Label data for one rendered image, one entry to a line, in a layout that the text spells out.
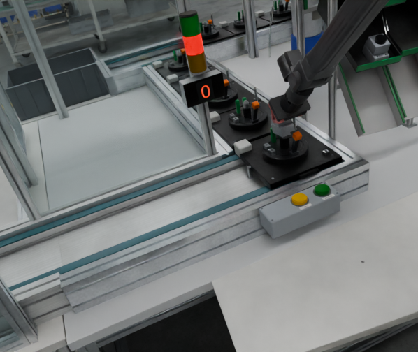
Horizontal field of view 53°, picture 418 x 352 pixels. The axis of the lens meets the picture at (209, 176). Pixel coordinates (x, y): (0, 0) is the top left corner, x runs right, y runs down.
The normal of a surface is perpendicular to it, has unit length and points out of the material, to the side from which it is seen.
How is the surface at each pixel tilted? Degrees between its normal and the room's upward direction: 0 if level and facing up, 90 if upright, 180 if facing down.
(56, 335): 0
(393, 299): 0
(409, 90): 45
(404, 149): 0
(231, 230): 90
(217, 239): 90
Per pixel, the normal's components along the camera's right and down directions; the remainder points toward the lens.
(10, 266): -0.17, -0.80
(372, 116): 0.03, -0.19
